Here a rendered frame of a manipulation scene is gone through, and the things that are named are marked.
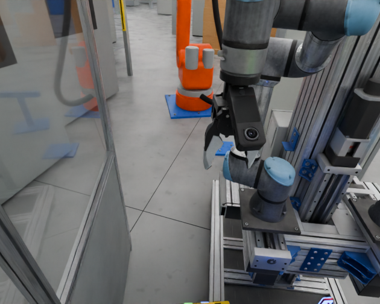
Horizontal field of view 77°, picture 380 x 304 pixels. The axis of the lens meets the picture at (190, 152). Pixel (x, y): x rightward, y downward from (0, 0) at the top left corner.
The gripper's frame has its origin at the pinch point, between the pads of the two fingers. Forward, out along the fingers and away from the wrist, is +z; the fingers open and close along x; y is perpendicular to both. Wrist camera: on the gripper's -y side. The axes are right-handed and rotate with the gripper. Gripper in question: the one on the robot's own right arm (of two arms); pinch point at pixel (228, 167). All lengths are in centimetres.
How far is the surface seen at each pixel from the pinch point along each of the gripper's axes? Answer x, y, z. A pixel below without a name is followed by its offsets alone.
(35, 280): 45, -8, 27
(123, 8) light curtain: 99, 517, 14
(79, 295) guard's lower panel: 46, 3, 60
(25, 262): 46, -7, 21
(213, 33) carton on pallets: -125, 753, 90
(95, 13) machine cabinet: 120, 384, 10
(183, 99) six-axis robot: -12, 333, 126
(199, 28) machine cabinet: -115, 1031, 117
